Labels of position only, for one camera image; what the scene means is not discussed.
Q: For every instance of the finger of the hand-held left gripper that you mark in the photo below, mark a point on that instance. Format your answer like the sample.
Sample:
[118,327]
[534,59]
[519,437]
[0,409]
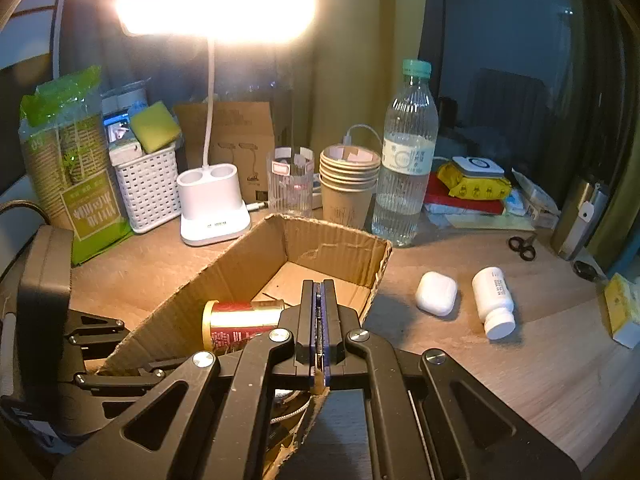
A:
[95,327]
[120,379]

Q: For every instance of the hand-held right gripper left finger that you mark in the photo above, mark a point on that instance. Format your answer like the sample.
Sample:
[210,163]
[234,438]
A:
[314,320]

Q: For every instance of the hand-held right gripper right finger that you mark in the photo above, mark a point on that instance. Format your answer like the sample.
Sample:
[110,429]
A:
[327,320]

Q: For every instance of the red tin can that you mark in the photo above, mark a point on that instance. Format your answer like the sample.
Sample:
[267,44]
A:
[240,322]

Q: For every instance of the cardboard box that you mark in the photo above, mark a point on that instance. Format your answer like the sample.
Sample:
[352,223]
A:
[260,255]

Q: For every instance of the white earbuds case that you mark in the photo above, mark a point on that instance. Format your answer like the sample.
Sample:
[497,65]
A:
[436,294]

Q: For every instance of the stack of brown paper cups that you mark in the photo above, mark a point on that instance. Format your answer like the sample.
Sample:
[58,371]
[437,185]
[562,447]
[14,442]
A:
[345,205]

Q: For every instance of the green paper cup packet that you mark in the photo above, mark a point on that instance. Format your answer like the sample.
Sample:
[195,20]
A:
[85,200]

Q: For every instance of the ribbed glass cup with stickers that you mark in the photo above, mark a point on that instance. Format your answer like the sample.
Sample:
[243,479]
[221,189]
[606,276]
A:
[290,190]

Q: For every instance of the clear plastic water bottle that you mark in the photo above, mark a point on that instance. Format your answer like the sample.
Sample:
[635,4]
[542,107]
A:
[405,195]

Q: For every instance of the white plastic basket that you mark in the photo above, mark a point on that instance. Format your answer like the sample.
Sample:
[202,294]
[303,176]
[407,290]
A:
[147,190]

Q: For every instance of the white desk lamp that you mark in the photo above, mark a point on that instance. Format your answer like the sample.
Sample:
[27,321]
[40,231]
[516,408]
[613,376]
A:
[210,205]

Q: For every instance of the white pill bottle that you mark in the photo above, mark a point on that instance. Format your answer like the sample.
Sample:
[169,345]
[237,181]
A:
[492,295]

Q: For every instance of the small white box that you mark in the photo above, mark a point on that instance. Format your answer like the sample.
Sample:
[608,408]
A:
[125,154]

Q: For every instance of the red book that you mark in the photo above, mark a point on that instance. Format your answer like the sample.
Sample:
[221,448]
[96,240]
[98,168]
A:
[465,206]

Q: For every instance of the yellow wipes packet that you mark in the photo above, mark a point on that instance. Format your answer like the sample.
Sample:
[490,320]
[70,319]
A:
[475,190]

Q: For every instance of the brown cardboard lamp packaging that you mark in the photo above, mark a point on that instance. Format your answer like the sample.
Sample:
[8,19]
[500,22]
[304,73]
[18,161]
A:
[240,130]

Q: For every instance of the black scissors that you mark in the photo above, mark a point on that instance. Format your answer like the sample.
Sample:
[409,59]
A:
[523,247]

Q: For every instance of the yellow green sponge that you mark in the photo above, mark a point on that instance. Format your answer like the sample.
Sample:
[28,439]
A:
[155,127]

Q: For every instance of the white charging pad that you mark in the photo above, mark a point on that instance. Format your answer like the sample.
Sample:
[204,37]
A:
[480,166]

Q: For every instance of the white medicine boxes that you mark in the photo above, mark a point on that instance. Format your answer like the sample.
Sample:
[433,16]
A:
[530,205]

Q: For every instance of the olive curtain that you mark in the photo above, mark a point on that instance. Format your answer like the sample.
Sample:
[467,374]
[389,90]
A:
[360,60]

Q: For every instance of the steel tumbler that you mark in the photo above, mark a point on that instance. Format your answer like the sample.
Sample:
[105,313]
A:
[575,225]

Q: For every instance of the yellow tissue box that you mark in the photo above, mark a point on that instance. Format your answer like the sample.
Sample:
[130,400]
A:
[622,310]

